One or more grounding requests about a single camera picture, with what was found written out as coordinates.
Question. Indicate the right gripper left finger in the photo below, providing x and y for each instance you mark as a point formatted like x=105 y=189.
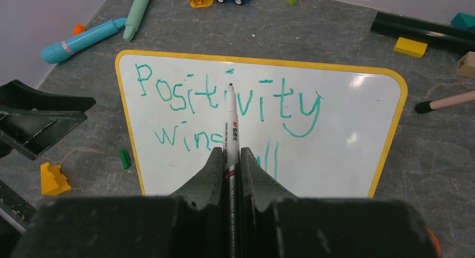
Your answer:
x=197 y=225

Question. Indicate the pink tripod stand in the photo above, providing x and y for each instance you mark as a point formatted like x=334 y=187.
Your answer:
x=429 y=106

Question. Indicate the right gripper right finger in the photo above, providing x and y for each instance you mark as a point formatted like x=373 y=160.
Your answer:
x=257 y=191

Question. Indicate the mint green toy microphone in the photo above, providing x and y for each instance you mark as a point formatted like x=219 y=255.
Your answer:
x=134 y=18

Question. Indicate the green marker cap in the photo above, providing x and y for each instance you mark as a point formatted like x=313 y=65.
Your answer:
x=125 y=159

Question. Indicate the orange toy piece right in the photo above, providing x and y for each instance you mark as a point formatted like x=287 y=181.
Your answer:
x=435 y=242

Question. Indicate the yellow block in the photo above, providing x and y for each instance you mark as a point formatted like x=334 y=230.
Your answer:
x=410 y=47

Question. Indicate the orange wedge block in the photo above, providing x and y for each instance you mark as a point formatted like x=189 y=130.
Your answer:
x=53 y=181

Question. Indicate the small orange toy piece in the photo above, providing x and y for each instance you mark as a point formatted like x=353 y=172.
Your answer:
x=78 y=29

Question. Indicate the green whiteboard marker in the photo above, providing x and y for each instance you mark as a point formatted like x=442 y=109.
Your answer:
x=231 y=152

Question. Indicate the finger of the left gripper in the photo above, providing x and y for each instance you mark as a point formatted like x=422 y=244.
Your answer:
x=32 y=133
x=18 y=95

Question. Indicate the teal block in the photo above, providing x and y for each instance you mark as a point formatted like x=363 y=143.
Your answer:
x=463 y=21

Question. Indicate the beige wooden cube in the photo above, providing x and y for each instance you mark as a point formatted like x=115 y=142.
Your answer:
x=465 y=65

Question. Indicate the blue toy marker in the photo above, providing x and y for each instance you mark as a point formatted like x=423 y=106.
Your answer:
x=61 y=51

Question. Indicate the orange framed whiteboard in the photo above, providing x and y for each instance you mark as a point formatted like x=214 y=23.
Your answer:
x=320 y=130

